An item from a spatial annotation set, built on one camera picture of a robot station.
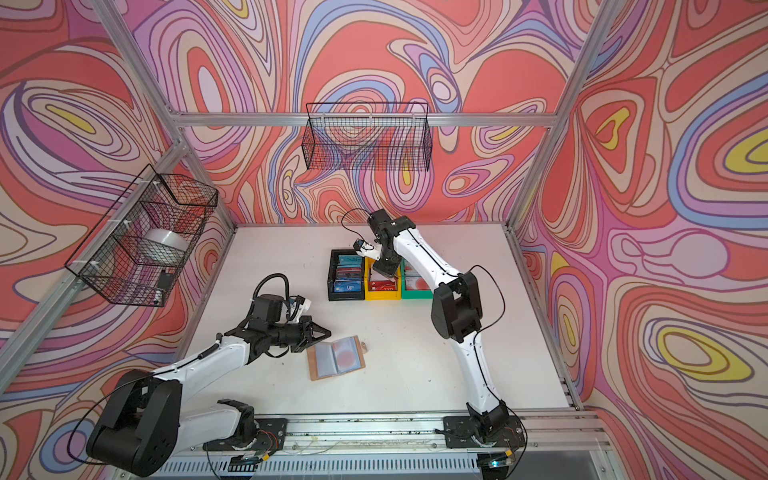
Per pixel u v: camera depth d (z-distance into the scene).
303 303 0.82
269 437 0.73
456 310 0.56
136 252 0.74
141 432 0.41
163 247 0.70
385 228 0.70
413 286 1.00
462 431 0.74
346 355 0.86
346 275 1.02
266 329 0.69
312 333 0.79
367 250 0.86
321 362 0.84
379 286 1.00
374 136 0.96
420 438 0.73
